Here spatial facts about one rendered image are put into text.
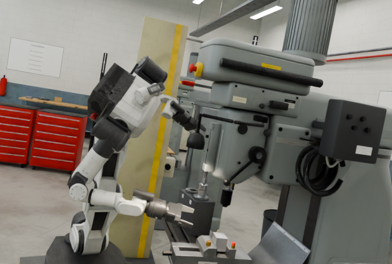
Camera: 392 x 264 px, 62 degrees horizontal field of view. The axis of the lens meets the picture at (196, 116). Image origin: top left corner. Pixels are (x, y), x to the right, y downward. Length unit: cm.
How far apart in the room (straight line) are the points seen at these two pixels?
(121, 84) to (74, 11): 901
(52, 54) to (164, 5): 364
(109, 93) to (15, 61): 911
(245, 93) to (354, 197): 67
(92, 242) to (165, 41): 185
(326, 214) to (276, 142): 38
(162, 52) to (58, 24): 761
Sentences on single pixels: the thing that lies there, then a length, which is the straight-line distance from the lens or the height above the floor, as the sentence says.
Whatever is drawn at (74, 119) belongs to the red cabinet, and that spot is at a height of 95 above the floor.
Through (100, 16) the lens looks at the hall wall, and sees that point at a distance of 1050.
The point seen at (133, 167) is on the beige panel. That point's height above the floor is 91.
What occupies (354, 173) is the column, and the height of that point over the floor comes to 144.
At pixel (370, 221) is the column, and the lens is 171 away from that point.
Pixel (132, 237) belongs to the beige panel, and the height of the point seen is 23.
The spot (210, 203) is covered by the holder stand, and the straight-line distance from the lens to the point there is 182.
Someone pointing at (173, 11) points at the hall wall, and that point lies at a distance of 1078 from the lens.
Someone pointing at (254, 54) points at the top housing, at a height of 185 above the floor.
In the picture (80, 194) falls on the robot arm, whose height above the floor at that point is 114.
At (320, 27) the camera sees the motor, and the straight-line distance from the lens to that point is 154.
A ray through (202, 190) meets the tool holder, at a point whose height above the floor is 116.
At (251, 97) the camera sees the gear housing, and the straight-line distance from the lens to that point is 133.
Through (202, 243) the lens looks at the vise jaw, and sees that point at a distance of 154.
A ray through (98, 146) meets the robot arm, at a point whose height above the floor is 136.
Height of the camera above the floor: 164
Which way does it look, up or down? 3 degrees down
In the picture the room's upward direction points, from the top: 10 degrees clockwise
